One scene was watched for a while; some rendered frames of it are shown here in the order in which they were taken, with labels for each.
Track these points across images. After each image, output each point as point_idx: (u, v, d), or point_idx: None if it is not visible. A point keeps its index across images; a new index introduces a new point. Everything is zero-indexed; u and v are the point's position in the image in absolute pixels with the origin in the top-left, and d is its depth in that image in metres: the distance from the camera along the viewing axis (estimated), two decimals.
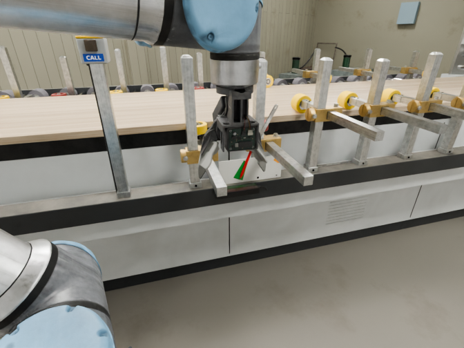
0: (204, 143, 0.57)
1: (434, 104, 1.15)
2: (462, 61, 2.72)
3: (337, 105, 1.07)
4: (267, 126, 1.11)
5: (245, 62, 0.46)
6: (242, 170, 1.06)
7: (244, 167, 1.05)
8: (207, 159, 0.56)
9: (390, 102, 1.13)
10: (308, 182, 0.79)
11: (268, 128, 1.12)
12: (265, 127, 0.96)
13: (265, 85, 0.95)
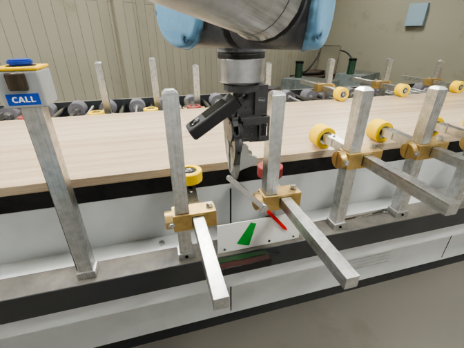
0: (238, 155, 0.57)
1: None
2: None
3: (375, 147, 0.80)
4: (281, 172, 0.84)
5: None
6: (280, 226, 0.81)
7: (278, 222, 0.80)
8: (247, 160, 0.60)
9: (442, 140, 0.86)
10: (352, 284, 0.53)
11: (282, 175, 0.85)
12: (247, 193, 0.68)
13: (282, 127, 0.68)
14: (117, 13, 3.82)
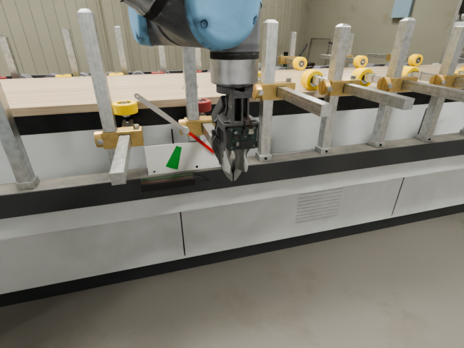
0: (215, 151, 0.59)
1: (407, 81, 0.98)
2: None
3: (289, 81, 0.90)
4: (208, 105, 0.94)
5: (246, 61, 0.47)
6: (208, 149, 0.90)
7: (204, 146, 0.90)
8: (226, 163, 0.58)
9: (355, 79, 0.96)
10: (232, 167, 0.63)
11: (210, 108, 0.95)
12: (161, 113, 0.78)
13: (194, 52, 0.78)
14: (104, 1, 3.91)
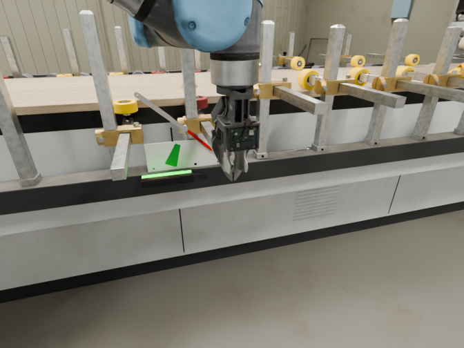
0: (216, 152, 0.59)
1: (401, 81, 1.00)
2: None
3: (286, 80, 0.92)
4: (205, 102, 0.99)
5: (246, 62, 0.46)
6: (206, 147, 0.93)
7: (203, 143, 0.92)
8: (226, 164, 0.58)
9: (350, 78, 0.98)
10: None
11: (206, 105, 1.00)
12: (161, 111, 0.80)
13: (192, 52, 0.80)
14: (104, 1, 3.93)
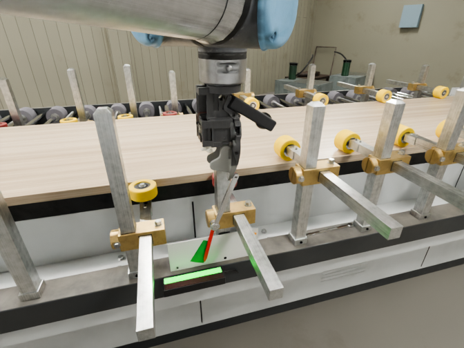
0: (225, 143, 0.63)
1: (462, 155, 0.87)
2: None
3: (333, 162, 0.78)
4: None
5: (199, 60, 0.49)
6: (205, 253, 0.77)
7: (207, 248, 0.77)
8: (217, 155, 0.62)
9: (404, 154, 0.84)
10: (277, 296, 0.54)
11: (236, 184, 0.86)
12: (226, 201, 0.67)
13: None
14: None
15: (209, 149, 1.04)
